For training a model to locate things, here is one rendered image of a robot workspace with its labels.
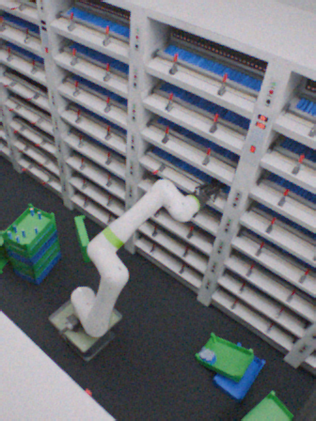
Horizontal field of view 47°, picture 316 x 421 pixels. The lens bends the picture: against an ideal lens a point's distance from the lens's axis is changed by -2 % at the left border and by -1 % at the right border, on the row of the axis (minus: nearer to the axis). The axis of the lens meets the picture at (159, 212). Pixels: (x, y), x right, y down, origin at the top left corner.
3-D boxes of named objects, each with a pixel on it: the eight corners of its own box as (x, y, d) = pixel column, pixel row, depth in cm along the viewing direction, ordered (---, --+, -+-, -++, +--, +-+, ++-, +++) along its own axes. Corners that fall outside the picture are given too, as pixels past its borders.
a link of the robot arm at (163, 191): (128, 241, 184) (122, 242, 173) (113, 225, 186) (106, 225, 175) (181, 193, 181) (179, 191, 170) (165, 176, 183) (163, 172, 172)
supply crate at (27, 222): (27, 252, 233) (25, 243, 227) (3, 240, 237) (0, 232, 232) (55, 221, 252) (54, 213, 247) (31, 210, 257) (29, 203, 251)
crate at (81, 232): (84, 262, 279) (94, 260, 281) (82, 246, 264) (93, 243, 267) (76, 233, 298) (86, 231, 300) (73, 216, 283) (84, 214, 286)
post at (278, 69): (207, 306, 262) (293, 61, 133) (197, 299, 266) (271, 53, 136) (222, 288, 274) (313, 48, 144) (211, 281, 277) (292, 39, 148)
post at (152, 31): (133, 254, 288) (147, 7, 159) (124, 248, 292) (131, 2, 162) (149, 240, 300) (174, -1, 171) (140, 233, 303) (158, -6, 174)
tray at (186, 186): (224, 213, 202) (224, 205, 194) (139, 164, 225) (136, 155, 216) (244, 188, 208) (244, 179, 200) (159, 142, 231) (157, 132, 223)
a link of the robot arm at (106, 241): (103, 271, 183) (89, 265, 173) (92, 253, 190) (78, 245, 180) (130, 246, 181) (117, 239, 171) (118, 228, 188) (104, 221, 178)
